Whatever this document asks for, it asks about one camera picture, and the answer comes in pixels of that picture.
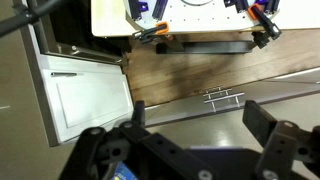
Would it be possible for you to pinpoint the white perforated base plate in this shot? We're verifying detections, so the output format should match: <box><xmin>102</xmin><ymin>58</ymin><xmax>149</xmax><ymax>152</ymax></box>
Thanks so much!
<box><xmin>124</xmin><ymin>0</ymin><xmax>282</xmax><ymax>34</ymax></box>

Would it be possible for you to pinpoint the blue cereal box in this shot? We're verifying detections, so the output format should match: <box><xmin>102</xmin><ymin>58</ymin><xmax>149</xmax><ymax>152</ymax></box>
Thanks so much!
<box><xmin>109</xmin><ymin>161</ymin><xmax>140</xmax><ymax>180</ymax></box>

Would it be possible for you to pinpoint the orange black bar clamp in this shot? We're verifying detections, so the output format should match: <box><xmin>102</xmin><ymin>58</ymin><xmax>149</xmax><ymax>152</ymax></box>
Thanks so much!
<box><xmin>132</xmin><ymin>21</ymin><xmax>170</xmax><ymax>45</ymax></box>
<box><xmin>246</xmin><ymin>2</ymin><xmax>283</xmax><ymax>50</ymax></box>

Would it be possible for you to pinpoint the white cabinet door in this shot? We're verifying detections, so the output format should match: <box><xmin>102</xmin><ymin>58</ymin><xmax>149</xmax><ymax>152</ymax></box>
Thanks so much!
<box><xmin>39</xmin><ymin>54</ymin><xmax>135</xmax><ymax>145</ymax></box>

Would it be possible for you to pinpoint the gray lower kitchen cabinet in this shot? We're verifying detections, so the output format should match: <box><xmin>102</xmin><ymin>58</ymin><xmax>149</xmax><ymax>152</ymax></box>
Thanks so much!
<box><xmin>144</xmin><ymin>67</ymin><xmax>320</xmax><ymax>128</ymax></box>

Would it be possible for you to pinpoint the silver drawer handle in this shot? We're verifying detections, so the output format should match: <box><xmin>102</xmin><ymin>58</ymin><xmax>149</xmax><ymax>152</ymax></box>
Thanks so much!
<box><xmin>203</xmin><ymin>92</ymin><xmax>246</xmax><ymax>113</ymax></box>

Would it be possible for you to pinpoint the black aluminium extrusion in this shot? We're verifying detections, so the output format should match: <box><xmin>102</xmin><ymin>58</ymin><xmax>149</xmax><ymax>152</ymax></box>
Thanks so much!
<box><xmin>234</xmin><ymin>0</ymin><xmax>250</xmax><ymax>14</ymax></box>
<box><xmin>151</xmin><ymin>0</ymin><xmax>170</xmax><ymax>21</ymax></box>
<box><xmin>127</xmin><ymin>0</ymin><xmax>144</xmax><ymax>21</ymax></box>

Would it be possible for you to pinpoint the silver door handle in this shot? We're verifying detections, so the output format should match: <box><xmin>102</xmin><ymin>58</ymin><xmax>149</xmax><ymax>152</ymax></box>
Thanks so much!
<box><xmin>50</xmin><ymin>71</ymin><xmax>79</xmax><ymax>78</ymax></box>

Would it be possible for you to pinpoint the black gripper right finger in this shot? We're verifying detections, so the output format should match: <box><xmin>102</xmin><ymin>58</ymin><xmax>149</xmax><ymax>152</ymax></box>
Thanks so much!
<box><xmin>242</xmin><ymin>99</ymin><xmax>320</xmax><ymax>180</ymax></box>

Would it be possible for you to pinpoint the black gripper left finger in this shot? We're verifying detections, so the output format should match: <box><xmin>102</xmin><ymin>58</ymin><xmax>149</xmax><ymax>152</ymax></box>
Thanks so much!
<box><xmin>59</xmin><ymin>100</ymin><xmax>221</xmax><ymax>180</ymax></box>

